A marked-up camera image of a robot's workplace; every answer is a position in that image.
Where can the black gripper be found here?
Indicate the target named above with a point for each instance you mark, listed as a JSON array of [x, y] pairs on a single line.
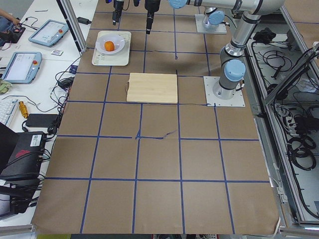
[[151, 5], [117, 5]]

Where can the white round plate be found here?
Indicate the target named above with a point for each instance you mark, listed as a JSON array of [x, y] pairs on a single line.
[[118, 41]]

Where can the orange fruit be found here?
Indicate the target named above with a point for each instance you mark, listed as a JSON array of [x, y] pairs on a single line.
[[109, 46]]

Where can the black adapter on table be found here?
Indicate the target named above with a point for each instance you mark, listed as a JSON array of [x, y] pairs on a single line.
[[83, 20]]

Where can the blue teach pendant far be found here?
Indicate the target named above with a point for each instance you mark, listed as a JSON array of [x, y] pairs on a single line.
[[50, 33]]

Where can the blue teach pendant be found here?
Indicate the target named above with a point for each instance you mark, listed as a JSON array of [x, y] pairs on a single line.
[[50, 33], [22, 67]]

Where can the small printed card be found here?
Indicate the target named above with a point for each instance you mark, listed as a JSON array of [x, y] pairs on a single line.
[[57, 52]]

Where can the bamboo cutting board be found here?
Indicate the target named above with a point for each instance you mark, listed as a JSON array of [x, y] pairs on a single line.
[[152, 88]]

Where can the black power adapter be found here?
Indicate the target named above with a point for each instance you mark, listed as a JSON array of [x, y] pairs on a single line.
[[66, 82]]

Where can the blue teach pendant near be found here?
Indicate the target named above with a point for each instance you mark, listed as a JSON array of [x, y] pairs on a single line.
[[22, 67]]

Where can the black power brick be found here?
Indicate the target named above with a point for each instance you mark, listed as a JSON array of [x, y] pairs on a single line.
[[41, 120]]

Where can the gold cylindrical connector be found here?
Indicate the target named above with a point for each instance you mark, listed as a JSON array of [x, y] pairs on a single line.
[[23, 109]]

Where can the white keyboard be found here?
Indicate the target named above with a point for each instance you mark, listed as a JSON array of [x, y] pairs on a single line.
[[8, 108]]

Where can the black mini computer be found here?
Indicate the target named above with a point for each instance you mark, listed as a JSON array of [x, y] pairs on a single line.
[[25, 161]]

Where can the aluminium frame post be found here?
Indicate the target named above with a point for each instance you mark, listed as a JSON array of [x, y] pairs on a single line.
[[72, 22]]

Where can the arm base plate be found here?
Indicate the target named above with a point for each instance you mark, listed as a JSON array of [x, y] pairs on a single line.
[[203, 26], [216, 96]]

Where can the aluminium side frame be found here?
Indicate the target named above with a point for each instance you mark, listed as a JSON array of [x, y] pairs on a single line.
[[285, 73]]

